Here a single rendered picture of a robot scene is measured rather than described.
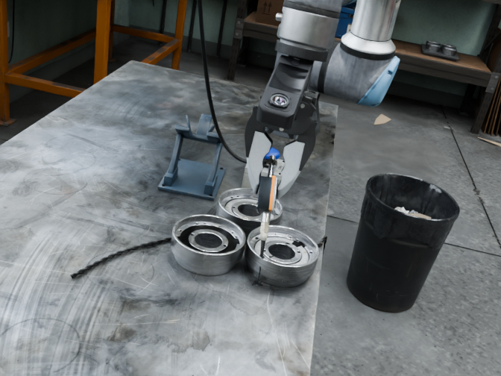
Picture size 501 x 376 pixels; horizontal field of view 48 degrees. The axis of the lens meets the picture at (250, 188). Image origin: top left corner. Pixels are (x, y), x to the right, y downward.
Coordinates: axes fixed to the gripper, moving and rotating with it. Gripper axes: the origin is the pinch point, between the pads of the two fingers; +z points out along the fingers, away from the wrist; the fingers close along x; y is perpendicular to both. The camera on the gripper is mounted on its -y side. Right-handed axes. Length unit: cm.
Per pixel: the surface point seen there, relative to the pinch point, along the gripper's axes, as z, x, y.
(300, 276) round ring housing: 9.7, -7.5, -4.3
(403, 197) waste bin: 37, -43, 140
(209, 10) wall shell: 0, 107, 402
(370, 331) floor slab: 77, -40, 103
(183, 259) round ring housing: 10.6, 8.5, -7.0
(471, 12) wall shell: -43, -95, 401
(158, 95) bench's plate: 4, 35, 58
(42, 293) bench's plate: 14.4, 22.9, -18.0
